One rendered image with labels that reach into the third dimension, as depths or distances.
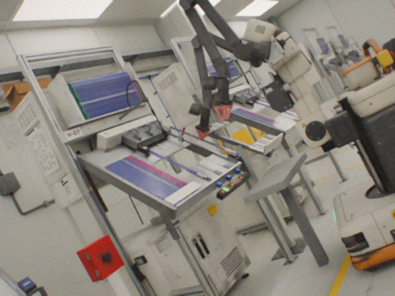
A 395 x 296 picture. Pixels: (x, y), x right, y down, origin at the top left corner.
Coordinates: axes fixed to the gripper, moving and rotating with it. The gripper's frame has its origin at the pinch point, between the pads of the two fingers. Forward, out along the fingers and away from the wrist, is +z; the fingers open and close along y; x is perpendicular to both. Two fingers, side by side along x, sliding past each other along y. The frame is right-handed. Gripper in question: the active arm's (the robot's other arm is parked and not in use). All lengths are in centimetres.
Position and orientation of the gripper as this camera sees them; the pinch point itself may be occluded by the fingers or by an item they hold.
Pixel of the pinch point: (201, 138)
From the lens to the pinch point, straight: 230.3
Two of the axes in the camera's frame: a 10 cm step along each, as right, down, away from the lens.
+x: 8.3, 3.4, -4.5
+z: -1.4, 8.9, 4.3
